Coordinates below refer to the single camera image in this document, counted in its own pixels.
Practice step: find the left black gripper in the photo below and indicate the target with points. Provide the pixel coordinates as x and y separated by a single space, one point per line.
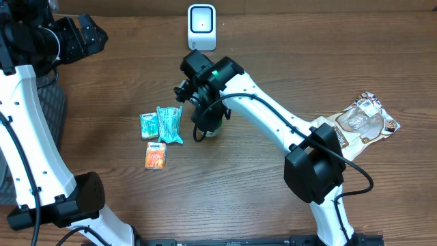
96 38

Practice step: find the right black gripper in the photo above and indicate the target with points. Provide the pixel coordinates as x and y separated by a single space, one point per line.
207 119

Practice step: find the orange tissue pack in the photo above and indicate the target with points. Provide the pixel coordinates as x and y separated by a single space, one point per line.
155 155

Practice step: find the beige paper pouch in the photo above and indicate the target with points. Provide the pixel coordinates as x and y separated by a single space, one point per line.
363 122

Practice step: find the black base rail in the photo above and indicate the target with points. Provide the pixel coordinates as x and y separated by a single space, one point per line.
239 242

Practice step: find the white barcode scanner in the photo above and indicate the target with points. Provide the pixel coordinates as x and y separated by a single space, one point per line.
201 27

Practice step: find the green lid jar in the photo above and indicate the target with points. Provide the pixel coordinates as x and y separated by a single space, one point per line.
216 131

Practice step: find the teal wipes pack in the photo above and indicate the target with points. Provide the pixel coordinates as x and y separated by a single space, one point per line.
169 119

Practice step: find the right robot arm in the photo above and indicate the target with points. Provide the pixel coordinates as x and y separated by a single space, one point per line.
314 162

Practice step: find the grey plastic mesh basket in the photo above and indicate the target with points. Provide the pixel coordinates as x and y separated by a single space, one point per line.
54 106

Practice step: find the blue white package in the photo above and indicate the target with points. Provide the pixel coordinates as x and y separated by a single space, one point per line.
149 125

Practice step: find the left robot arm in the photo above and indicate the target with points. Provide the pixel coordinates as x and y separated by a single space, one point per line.
34 44

